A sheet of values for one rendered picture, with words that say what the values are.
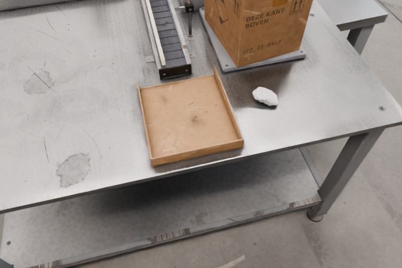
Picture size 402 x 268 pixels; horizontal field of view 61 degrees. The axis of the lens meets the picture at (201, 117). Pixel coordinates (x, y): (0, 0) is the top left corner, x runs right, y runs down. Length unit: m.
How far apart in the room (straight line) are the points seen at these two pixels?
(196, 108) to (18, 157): 0.53
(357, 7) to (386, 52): 1.26
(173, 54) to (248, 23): 0.28
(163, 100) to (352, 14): 0.85
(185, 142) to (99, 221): 0.73
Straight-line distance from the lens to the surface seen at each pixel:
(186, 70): 1.14
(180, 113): 1.05
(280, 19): 1.12
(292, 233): 1.80
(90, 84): 1.20
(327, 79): 1.22
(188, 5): 1.22
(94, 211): 1.62
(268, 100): 1.07
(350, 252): 1.85
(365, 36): 1.64
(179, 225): 1.53
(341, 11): 1.54
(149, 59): 1.23
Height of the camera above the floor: 1.65
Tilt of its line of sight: 52 degrees down
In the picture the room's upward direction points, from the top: 1 degrees counter-clockwise
